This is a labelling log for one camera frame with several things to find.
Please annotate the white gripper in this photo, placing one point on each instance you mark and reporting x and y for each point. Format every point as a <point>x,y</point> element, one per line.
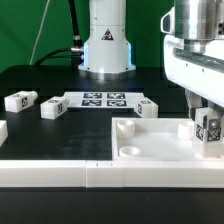
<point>201,74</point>

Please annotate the white square tabletop part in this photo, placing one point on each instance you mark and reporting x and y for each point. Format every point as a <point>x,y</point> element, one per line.
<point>161,139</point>

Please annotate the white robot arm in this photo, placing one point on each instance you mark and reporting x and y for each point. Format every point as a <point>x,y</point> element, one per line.
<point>193,51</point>

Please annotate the white marker tag sheet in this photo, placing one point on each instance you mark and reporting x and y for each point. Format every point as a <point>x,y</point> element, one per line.
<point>102,99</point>

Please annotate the white left fence piece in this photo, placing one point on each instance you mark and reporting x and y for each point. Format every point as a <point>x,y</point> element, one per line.
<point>3,131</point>

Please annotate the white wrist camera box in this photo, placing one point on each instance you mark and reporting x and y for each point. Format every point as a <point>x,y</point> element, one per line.
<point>167,22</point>

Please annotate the white front fence rail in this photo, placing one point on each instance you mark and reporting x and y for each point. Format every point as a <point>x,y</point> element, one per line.
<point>115,174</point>

